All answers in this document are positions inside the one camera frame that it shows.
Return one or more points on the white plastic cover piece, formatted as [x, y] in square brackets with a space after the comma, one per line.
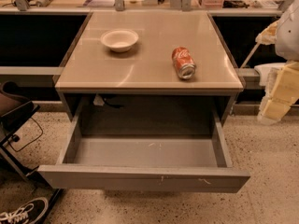
[264, 69]

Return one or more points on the red cola can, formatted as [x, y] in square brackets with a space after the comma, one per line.
[183, 62]

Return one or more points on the black and white sneaker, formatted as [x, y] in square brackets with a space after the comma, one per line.
[29, 213]

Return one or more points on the foam-padded gripper body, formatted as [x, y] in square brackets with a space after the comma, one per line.
[288, 34]

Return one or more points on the black items on right shelf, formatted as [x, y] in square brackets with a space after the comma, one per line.
[234, 4]

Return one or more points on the dark chair with metal frame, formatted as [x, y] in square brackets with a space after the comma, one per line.
[15, 110]

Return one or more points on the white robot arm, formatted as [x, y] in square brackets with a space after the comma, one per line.
[282, 85]

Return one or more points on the white paper bowl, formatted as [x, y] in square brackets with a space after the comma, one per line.
[119, 40]

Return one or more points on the grey top drawer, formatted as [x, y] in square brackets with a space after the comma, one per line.
[146, 143]

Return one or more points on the grey cabinet with beige top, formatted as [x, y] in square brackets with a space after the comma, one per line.
[147, 68]

